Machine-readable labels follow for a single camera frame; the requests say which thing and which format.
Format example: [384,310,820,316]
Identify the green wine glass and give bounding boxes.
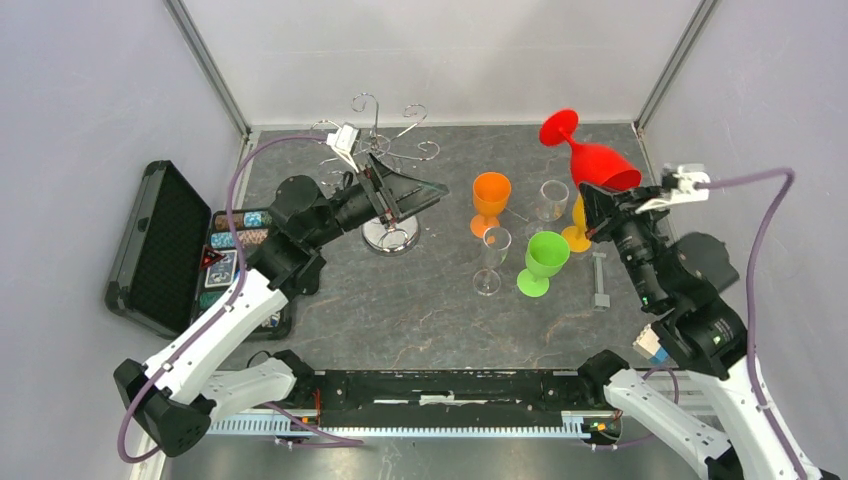
[516,231,571,298]

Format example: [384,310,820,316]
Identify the grey metal bracket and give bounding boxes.
[592,252,610,311]

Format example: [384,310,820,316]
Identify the clear wine glass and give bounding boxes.
[472,227,512,296]
[525,180,570,239]

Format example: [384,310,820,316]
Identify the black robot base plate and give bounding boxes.
[298,369,615,428]

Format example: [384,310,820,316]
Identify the white blue block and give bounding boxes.
[632,324,670,365]

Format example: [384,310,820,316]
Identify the yellow wine glass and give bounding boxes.
[561,195,592,253]

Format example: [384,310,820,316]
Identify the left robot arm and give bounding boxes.
[113,156,449,463]

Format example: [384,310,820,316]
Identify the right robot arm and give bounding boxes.
[577,183,828,479]

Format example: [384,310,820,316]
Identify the black poker chip case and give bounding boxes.
[104,160,309,339]

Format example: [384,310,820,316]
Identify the orange wine glass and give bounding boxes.
[470,172,512,238]

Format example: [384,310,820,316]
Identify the red wine glass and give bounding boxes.
[539,109,642,191]

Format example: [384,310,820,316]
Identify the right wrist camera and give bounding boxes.
[635,164,711,214]

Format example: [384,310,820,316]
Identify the clear wine glass front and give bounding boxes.
[525,180,570,239]

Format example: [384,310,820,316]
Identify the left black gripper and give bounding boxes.
[305,150,448,249]

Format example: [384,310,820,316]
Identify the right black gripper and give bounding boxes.
[579,179,672,306]

